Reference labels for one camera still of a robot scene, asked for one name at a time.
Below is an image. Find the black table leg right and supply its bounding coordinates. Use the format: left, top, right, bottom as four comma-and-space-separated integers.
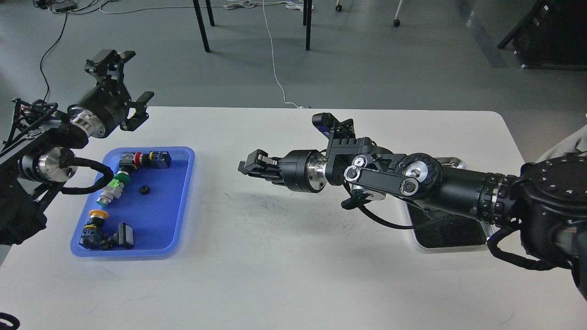
303, 0, 313, 51

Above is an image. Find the red push button switch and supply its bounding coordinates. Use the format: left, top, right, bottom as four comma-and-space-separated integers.
118, 150, 172, 172

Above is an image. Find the white floor cable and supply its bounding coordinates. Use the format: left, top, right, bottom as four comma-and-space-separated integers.
224, 0, 317, 110

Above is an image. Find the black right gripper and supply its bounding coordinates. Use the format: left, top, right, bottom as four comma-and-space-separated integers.
238, 149, 321, 193

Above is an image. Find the black power strip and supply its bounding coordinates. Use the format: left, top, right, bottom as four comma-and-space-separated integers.
51, 0, 78, 13

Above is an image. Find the white chair leg caster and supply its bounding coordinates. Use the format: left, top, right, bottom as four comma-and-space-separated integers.
393, 0, 404, 28

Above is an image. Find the light green button switch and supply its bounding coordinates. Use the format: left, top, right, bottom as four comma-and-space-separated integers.
96, 178, 125, 207

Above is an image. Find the green push button switch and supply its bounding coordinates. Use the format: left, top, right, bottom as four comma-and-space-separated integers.
113, 169, 131, 186

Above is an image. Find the black cabinet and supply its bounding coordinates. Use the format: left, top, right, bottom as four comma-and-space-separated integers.
497, 0, 587, 71

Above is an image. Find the blue plastic tray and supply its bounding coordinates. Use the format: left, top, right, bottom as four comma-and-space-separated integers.
70, 146, 195, 259

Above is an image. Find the black floor cable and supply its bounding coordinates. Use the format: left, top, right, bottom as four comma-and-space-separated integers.
39, 11, 70, 104

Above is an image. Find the yellow push button switch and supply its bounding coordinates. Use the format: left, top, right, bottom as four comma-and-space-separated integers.
79, 209, 111, 250

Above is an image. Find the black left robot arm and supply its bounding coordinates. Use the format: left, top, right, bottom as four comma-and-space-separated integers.
0, 49, 154, 246

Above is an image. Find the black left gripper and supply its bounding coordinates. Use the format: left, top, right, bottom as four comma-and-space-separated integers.
67, 49, 155, 138

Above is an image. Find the black table leg left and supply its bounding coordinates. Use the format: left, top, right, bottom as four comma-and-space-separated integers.
192, 0, 215, 54

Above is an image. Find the black table leg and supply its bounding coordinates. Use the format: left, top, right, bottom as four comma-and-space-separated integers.
192, 0, 215, 54
303, 0, 313, 51

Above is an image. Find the small black gear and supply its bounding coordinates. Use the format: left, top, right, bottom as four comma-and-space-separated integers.
138, 185, 150, 195

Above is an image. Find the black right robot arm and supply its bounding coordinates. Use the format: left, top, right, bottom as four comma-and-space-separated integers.
238, 112, 587, 296

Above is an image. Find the black square button switch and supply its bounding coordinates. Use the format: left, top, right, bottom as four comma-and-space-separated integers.
101, 223, 134, 250

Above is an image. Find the silver metal tray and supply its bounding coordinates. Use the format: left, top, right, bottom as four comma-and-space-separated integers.
405, 157, 495, 253

